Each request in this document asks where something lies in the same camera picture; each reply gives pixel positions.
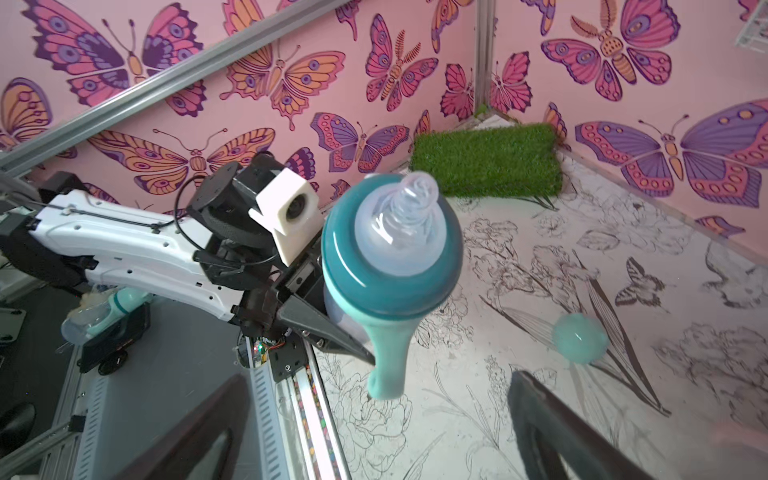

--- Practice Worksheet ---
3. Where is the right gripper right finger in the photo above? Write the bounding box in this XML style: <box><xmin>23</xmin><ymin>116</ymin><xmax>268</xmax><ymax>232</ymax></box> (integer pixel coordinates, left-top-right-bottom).
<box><xmin>508</xmin><ymin>370</ymin><xmax>650</xmax><ymax>480</ymax></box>

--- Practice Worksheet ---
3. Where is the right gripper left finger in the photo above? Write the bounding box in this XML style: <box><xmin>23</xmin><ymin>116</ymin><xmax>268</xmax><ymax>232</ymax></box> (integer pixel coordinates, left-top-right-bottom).
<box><xmin>115</xmin><ymin>375</ymin><xmax>249</xmax><ymax>479</ymax></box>

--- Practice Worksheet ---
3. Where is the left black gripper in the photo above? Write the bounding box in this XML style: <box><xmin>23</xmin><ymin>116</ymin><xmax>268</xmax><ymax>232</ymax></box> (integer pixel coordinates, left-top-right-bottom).
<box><xmin>187</xmin><ymin>152</ymin><xmax>375</xmax><ymax>365</ymax></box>

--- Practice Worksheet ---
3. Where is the teal bottle cap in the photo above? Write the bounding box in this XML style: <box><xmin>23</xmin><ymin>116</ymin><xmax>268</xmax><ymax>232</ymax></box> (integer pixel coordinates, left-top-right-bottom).
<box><xmin>552</xmin><ymin>313</ymin><xmax>610</xmax><ymax>364</ymax></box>

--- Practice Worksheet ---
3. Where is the dark teal nipple collar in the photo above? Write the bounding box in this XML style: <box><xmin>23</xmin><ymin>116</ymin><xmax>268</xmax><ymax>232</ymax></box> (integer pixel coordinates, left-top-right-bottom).
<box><xmin>321</xmin><ymin>172</ymin><xmax>463</xmax><ymax>321</ymax></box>

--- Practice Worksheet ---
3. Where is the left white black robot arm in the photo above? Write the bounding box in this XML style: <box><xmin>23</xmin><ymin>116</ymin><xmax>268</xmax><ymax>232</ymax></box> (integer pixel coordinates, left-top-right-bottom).
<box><xmin>1</xmin><ymin>152</ymin><xmax>374</xmax><ymax>363</ymax></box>

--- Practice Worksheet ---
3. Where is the green artificial grass mat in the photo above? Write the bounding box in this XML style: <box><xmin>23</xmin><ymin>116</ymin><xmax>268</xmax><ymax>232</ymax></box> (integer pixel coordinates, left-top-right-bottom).
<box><xmin>410</xmin><ymin>123</ymin><xmax>563</xmax><ymax>198</ymax></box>

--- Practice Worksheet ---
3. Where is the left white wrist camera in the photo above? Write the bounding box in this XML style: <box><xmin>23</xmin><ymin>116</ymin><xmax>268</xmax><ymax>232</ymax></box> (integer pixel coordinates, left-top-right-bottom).
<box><xmin>249</xmin><ymin>169</ymin><xmax>324</xmax><ymax>267</ymax></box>

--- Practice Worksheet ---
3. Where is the white wire basket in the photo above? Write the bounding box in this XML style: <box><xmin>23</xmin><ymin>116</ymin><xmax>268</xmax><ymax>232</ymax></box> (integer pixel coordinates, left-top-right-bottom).
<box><xmin>735</xmin><ymin>0</ymin><xmax>767</xmax><ymax>54</ymax></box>

